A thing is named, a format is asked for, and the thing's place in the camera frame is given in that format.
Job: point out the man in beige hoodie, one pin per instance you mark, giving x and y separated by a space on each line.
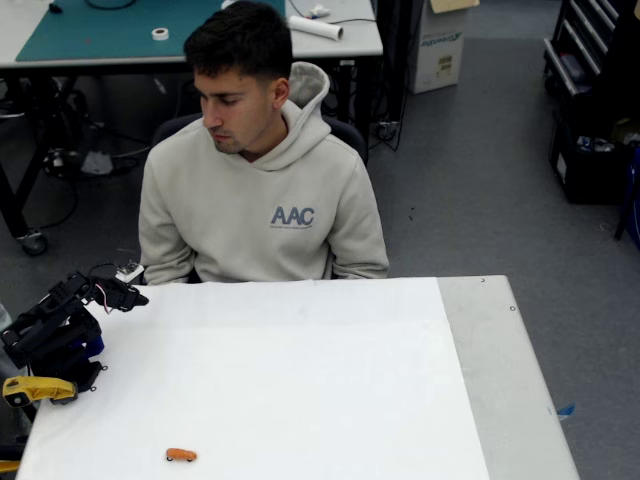
250 210

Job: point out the green cutting mat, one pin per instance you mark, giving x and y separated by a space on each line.
100 35

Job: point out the white paper sheet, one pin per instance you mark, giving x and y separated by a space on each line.
300 380

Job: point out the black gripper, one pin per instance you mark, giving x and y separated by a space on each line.
123 295

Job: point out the yellow black clamp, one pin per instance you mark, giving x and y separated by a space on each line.
7 462

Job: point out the white paper roll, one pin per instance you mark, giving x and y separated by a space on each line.
315 27

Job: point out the orange baby carrot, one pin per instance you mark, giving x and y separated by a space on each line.
181 454

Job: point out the white cardboard box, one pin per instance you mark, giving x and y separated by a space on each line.
440 50

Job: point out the crumpled white wrapper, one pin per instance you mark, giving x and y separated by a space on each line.
318 11

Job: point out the blue metal frame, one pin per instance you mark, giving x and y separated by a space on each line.
632 200

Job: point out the white plastic bag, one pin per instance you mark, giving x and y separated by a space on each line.
96 162

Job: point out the blue tape piece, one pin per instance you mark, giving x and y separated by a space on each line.
566 411

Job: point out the manila folder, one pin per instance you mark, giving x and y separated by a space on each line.
452 4

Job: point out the white tape roll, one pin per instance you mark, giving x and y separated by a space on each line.
160 33

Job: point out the black tool cabinet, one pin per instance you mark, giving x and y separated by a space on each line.
575 30

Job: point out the black office chair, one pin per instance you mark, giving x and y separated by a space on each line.
345 132

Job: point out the yellow table clamp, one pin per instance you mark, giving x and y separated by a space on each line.
40 387

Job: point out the black storage bin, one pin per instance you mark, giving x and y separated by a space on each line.
585 175

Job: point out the grey workbench with black legs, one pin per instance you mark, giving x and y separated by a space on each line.
350 45

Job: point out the white gripper camera module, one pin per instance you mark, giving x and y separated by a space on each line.
127 273

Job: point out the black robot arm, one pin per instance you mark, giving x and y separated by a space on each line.
50 335

